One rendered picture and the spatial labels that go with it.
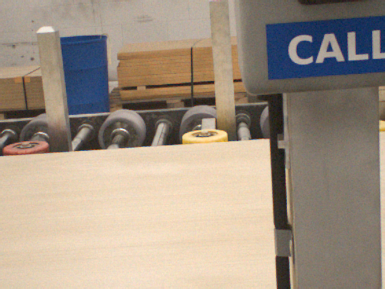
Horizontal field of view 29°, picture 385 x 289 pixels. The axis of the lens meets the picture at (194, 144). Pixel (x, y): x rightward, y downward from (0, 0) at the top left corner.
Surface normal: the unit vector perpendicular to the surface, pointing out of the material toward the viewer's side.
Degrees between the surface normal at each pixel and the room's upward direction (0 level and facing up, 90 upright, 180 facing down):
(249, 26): 90
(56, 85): 90
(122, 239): 0
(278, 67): 90
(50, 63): 90
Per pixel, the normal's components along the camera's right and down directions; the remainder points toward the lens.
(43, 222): -0.07, -0.97
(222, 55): -0.03, 0.24
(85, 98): 0.36, 0.23
